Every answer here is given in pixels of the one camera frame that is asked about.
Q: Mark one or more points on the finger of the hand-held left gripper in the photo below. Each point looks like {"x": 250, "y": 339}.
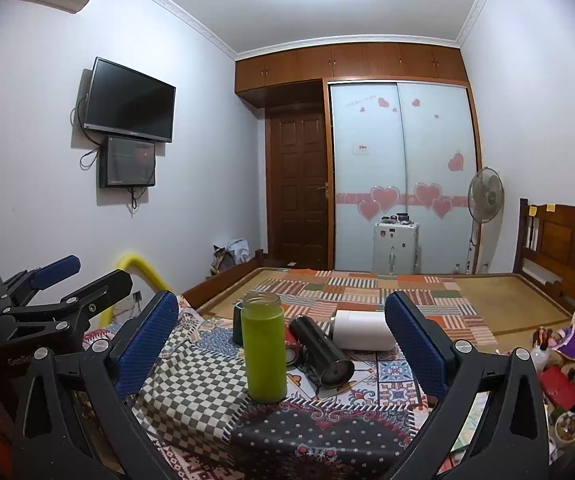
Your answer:
{"x": 57, "y": 267}
{"x": 94, "y": 292}

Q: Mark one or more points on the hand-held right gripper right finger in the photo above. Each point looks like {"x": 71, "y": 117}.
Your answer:
{"x": 417, "y": 345}

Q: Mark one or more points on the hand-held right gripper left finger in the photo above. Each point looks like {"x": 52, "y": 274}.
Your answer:
{"x": 147, "y": 345}

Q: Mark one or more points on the black steel cup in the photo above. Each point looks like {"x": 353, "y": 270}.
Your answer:
{"x": 320, "y": 350}

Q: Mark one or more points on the white cup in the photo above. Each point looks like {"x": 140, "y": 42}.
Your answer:
{"x": 362, "y": 331}

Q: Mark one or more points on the dark green cup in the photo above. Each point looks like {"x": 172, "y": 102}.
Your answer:
{"x": 238, "y": 322}

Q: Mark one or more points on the yellow padded pipe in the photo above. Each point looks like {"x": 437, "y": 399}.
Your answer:
{"x": 142, "y": 267}

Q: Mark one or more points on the green checkered cloth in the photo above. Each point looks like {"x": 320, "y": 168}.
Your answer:
{"x": 192, "y": 385}

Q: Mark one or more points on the patchwork blanket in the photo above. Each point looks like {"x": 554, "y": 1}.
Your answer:
{"x": 357, "y": 287}

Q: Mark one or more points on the small white cabinet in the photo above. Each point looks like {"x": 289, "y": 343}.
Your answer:
{"x": 395, "y": 250}

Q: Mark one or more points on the green sleeved glass bottle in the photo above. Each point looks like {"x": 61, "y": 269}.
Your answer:
{"x": 265, "y": 355}

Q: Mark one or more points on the grey bag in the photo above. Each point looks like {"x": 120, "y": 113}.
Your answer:
{"x": 230, "y": 255}

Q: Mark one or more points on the patterned tablecloth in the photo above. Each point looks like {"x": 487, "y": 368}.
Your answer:
{"x": 327, "y": 430}

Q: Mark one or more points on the red can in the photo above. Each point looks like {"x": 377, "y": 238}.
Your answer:
{"x": 293, "y": 355}

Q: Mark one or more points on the red box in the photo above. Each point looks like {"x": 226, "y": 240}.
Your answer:
{"x": 560, "y": 387}

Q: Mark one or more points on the standing fan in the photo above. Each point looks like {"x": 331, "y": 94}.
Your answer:
{"x": 486, "y": 195}

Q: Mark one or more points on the small round jar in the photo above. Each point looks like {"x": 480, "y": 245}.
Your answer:
{"x": 567, "y": 430}

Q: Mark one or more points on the wooden bed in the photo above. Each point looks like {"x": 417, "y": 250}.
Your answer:
{"x": 557, "y": 240}

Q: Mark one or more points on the heart-sticker sliding wardrobe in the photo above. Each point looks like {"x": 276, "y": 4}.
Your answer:
{"x": 402, "y": 160}

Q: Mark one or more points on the brown wooden door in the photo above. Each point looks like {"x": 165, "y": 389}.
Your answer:
{"x": 297, "y": 190}

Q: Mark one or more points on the wooden overhead cabinets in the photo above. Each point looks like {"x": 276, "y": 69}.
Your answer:
{"x": 347, "y": 62}

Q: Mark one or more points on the wall socket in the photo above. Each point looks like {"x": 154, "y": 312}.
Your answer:
{"x": 137, "y": 297}

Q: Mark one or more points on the small black wall monitor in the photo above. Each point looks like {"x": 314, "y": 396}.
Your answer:
{"x": 127, "y": 161}

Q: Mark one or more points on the wall-mounted black television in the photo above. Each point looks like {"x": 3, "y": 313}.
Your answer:
{"x": 130, "y": 100}

